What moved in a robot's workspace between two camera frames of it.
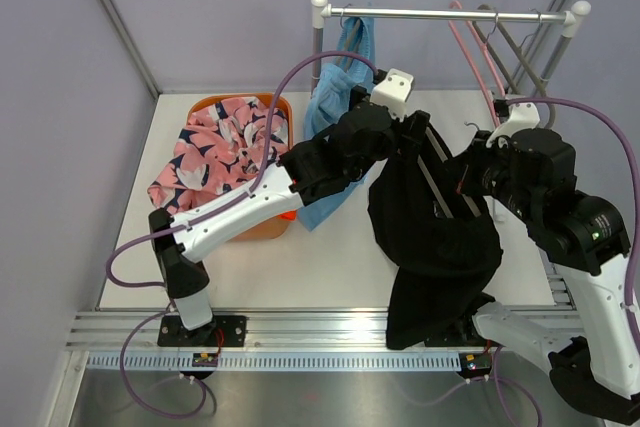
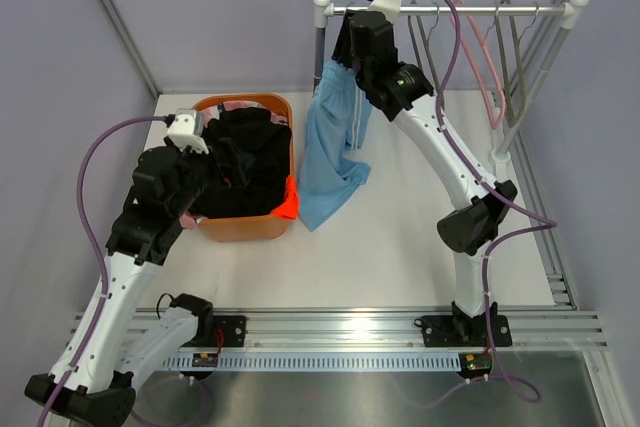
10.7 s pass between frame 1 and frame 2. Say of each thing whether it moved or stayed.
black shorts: moved
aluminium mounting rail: stayed
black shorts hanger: moved
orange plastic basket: stayed
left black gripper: moved
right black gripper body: moved
